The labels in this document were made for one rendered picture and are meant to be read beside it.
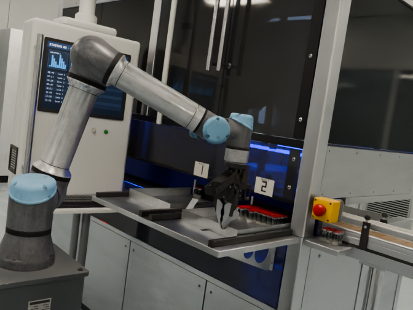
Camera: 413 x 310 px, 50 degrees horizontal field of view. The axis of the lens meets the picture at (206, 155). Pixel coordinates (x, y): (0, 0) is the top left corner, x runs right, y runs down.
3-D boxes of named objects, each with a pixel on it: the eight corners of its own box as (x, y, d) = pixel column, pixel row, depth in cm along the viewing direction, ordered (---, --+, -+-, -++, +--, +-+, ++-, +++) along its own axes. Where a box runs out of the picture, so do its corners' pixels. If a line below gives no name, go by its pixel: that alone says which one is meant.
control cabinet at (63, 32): (107, 188, 229) (125, 37, 222) (123, 197, 214) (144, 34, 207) (3, 187, 199) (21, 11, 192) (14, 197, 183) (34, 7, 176)
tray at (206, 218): (243, 213, 177) (244, 205, 177) (297, 231, 159) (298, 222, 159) (180, 219, 153) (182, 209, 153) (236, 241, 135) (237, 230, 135)
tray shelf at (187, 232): (182, 195, 205) (182, 192, 205) (310, 240, 156) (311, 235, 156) (91, 199, 172) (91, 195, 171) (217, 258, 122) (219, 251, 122)
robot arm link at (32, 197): (-2, 229, 112) (3, 177, 110) (14, 216, 125) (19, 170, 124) (47, 234, 113) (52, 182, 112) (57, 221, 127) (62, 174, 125)
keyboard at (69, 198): (116, 199, 204) (117, 194, 204) (129, 206, 193) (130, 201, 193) (26, 200, 180) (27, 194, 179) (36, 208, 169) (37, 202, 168)
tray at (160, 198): (190, 194, 202) (191, 187, 201) (231, 208, 183) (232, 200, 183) (128, 197, 178) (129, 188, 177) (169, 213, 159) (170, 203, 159)
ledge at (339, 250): (324, 240, 159) (325, 235, 159) (357, 251, 150) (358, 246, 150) (303, 244, 149) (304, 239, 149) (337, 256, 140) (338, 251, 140)
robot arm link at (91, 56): (77, 19, 110) (241, 119, 118) (83, 27, 121) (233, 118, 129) (54, 59, 110) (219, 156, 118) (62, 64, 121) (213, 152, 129)
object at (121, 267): (145, 256, 373) (159, 154, 365) (382, 384, 228) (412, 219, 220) (29, 274, 302) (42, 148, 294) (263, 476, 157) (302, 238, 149)
